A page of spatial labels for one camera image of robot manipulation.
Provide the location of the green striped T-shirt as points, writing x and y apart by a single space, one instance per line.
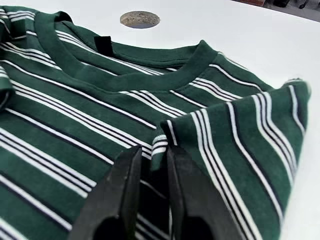
75 112

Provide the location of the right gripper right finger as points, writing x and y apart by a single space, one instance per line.
197 200

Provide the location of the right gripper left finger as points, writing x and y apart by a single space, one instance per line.
112 197

